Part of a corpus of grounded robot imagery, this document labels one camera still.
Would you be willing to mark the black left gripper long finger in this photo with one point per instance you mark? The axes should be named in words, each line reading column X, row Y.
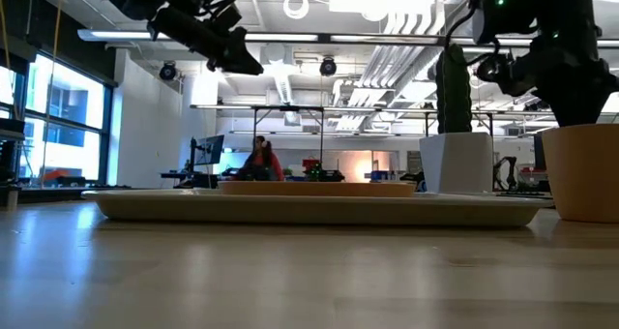
column 208, row 41

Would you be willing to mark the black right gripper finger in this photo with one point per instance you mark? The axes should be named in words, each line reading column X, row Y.
column 595, row 106
column 563, row 109

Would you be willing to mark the tan orange cup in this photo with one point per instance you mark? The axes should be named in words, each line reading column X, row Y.
column 585, row 174

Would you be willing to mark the round orange plate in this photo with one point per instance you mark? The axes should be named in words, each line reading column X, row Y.
column 316, row 189

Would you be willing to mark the black folded robot arm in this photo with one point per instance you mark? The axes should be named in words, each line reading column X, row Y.
column 505, row 171

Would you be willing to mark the beige rectangular tray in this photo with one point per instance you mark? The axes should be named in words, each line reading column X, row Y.
column 309, row 210

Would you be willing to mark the dark flat screen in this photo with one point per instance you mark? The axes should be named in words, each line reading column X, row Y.
column 540, row 152

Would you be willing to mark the black computer monitor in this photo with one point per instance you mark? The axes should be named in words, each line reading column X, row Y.
column 209, row 150

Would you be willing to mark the black keyboard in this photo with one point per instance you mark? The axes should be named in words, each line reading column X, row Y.
column 524, row 193

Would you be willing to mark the tall green cactus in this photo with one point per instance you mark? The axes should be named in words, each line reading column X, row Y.
column 453, row 97

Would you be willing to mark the person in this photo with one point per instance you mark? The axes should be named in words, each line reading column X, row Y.
column 263, row 167

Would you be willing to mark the black desk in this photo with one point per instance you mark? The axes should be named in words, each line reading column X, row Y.
column 191, row 178

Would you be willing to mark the white square planter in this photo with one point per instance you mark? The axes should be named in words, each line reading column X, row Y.
column 457, row 162

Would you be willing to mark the green and red machine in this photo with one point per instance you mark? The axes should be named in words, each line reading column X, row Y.
column 321, row 174

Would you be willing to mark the blue storage boxes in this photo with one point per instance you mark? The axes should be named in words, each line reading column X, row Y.
column 384, row 175

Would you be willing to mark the black shelf equipment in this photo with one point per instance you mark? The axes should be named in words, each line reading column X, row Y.
column 12, row 169

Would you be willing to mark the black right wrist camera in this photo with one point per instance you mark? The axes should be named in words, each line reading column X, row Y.
column 503, row 12

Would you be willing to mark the black metal gantry frame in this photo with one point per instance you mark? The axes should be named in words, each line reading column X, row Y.
column 288, row 109
column 459, row 112

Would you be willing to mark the dark window frame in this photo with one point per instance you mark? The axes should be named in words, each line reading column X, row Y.
column 109, row 135

